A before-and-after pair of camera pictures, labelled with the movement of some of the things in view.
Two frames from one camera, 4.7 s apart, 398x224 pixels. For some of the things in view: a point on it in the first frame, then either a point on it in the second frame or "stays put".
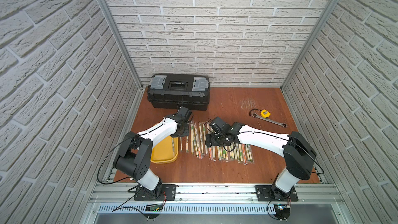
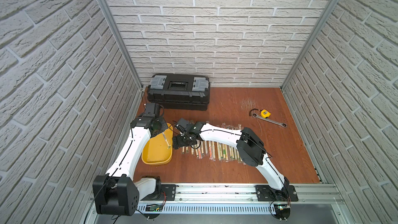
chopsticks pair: [212, 150] stays put
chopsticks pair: [236, 152] stays put
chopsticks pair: [221, 152] stays put
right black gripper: [212, 143] -> [179, 142]
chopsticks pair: [218, 152] stays put
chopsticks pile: [173, 148] -> [166, 140]
